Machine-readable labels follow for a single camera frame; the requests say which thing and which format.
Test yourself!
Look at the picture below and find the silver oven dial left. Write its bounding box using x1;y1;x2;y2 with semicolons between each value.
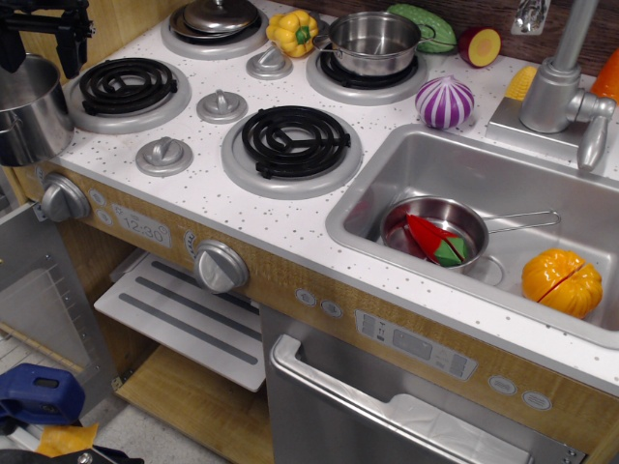
41;173;91;222

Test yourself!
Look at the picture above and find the blue clamp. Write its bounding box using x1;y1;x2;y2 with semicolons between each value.
1;363;86;425

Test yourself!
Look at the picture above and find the silver oven dial right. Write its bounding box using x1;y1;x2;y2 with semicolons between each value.
193;240;250;294

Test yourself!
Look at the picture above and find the yellow toy bell pepper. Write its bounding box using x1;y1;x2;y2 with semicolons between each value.
266;10;319;58

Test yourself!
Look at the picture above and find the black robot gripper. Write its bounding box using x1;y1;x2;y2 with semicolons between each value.
0;0;95;79

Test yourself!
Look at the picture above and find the silver dishwasher door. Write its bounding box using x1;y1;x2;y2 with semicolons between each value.
260;308;587;463

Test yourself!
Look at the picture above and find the orange toy carrot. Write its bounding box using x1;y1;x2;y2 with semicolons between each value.
590;49;619;102

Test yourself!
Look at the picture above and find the purple toy onion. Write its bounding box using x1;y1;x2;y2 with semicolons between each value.
415;75;475;130

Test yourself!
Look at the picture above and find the steel saucepan with wire handle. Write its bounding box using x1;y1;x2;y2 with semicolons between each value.
379;195;561;274

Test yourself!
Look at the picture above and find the silver oven dial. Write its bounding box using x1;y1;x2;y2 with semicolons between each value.
41;173;91;222
193;240;250;294

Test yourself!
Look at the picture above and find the red toy chili pepper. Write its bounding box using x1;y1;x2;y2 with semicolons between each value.
406;214;468;267

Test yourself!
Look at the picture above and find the silver stove knob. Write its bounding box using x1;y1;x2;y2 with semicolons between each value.
246;46;293;80
196;89;249;125
135;136;193;177

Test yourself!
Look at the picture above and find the dishwasher control panel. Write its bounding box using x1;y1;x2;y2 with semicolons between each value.
354;309;478;381

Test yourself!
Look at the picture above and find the silver toy faucet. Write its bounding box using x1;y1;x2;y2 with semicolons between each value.
486;1;616;172

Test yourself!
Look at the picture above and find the back left burner ring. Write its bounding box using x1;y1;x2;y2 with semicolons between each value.
160;3;270;62

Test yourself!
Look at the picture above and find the small steel pot with handles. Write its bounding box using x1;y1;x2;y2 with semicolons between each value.
312;12;436;77

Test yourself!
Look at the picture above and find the red toy fruit half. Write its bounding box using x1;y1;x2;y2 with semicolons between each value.
457;27;502;68

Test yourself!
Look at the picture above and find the oven clock display panel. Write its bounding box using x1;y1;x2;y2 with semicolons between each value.
112;204;172;248

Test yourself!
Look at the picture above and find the back right black burner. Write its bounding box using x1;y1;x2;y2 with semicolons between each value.
306;52;427;106

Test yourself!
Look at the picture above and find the front left black burner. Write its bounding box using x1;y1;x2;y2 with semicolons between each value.
64;58;192;134

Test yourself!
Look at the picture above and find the yellow cloth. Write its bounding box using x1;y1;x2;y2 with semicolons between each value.
36;423;99;457

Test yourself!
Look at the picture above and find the open oven door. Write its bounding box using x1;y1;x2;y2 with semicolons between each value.
1;204;116;419

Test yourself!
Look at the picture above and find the silver stove knob front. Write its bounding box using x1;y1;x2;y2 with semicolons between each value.
135;136;193;177

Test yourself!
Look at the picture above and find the tall steel pot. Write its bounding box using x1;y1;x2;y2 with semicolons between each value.
1;54;74;167

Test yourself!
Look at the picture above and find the silver stove knob middle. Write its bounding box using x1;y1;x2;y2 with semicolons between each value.
196;89;249;125

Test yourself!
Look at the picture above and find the steel pot lid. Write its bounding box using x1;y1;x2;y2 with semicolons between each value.
183;0;258;34

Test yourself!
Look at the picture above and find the black burner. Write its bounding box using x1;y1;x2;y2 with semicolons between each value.
221;105;363;200
64;58;192;134
306;52;427;106

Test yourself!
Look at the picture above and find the white oven rack shelf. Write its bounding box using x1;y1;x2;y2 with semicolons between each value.
95;253;265;392

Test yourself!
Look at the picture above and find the orange toy pumpkin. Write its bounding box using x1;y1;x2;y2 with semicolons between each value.
521;248;604;319

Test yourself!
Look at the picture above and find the front centre black burner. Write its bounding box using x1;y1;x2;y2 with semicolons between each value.
221;105;363;200

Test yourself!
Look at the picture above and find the yellow toy corn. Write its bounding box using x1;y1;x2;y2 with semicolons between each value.
505;66;537;102

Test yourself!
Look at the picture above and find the green toy cucumber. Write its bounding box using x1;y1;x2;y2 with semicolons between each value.
386;3;457;54

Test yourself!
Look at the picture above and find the silver stove knob back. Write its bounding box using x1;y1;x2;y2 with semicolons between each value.
246;46;293;80

